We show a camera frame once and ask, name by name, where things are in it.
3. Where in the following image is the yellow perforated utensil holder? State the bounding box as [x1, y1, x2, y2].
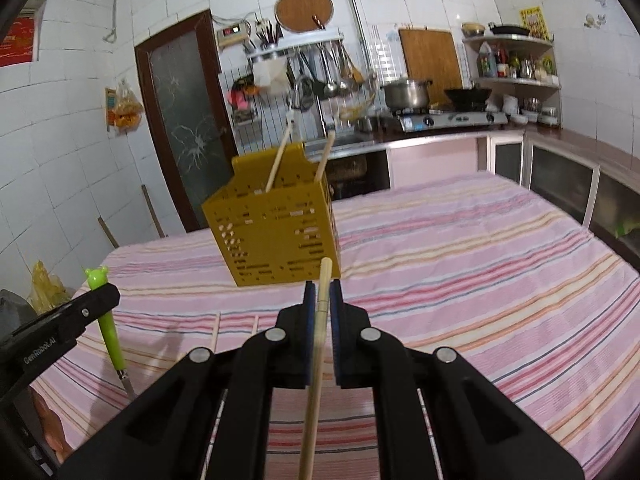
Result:
[202, 143, 341, 287]

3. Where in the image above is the yellow wall sticker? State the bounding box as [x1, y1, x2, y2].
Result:
[520, 6, 551, 41]

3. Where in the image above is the dark grey bag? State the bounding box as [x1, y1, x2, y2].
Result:
[0, 289, 38, 340]

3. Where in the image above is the black wok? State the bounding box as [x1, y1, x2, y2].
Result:
[444, 86, 492, 112]

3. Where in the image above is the gas stove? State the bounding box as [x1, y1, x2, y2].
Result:
[394, 110, 508, 133]

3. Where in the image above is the wooden chopstick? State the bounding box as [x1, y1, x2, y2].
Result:
[265, 120, 293, 193]
[298, 257, 333, 480]
[209, 312, 221, 353]

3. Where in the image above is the yellow plastic bag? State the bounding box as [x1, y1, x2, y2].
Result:
[27, 260, 70, 315]

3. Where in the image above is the rectangular wooden cutting board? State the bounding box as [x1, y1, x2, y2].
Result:
[398, 28, 462, 108]

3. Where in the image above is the corner wall shelf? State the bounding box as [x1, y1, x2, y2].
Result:
[462, 24, 562, 128]

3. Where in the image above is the green frog handle knife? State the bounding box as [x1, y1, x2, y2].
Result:
[85, 266, 136, 401]

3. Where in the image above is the wooden chopstick in holder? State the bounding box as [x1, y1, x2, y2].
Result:
[265, 120, 293, 193]

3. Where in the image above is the steel cooking pot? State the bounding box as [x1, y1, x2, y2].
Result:
[381, 78, 433, 110]

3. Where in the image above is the hanging utensil rack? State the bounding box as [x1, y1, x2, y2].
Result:
[245, 27, 366, 103]

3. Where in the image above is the dark wooden glass door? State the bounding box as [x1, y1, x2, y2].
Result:
[134, 11, 238, 232]

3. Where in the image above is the red wall poster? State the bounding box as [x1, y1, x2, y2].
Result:
[0, 15, 36, 67]

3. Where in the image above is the pink striped tablecloth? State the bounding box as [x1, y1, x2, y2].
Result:
[30, 170, 640, 480]

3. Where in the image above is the orange snack bag hanging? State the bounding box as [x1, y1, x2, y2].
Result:
[104, 78, 144, 133]

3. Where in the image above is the round wooden board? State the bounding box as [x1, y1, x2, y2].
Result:
[274, 0, 334, 34]

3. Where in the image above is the steel sink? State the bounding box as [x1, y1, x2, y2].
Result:
[305, 132, 374, 159]

